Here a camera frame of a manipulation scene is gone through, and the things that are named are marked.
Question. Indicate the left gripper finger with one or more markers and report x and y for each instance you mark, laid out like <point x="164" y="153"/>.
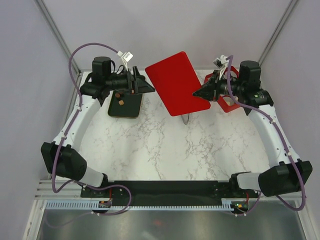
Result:
<point x="140" y="85"/>
<point x="129" y="82"/>

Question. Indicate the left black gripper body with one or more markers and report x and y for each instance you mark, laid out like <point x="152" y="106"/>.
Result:
<point x="117" y="82"/>

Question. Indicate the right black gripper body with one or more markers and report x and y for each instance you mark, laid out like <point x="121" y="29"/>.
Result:
<point x="236" y="86"/>

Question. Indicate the dark green tray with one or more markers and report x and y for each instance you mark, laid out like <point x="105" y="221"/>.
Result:
<point x="130" y="109"/>

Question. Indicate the red box lid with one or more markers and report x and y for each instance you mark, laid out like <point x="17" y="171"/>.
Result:
<point x="175" y="81"/>

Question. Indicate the metal tongs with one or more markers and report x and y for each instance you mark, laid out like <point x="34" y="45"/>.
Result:
<point x="186" y="118"/>

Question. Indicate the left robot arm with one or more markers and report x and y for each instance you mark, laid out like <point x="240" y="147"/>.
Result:
<point x="61" y="156"/>

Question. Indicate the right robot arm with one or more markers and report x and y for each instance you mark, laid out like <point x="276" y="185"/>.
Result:
<point x="287" y="173"/>

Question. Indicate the red chocolate box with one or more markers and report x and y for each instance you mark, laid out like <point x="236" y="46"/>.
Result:
<point x="225" y="101"/>

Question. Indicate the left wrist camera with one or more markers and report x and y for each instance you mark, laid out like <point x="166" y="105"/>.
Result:
<point x="125" y="58"/>

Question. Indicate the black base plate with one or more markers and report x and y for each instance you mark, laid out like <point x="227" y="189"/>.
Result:
<point x="179" y="192"/>

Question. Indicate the white cable duct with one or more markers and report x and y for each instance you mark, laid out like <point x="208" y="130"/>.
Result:
<point x="99" y="205"/>

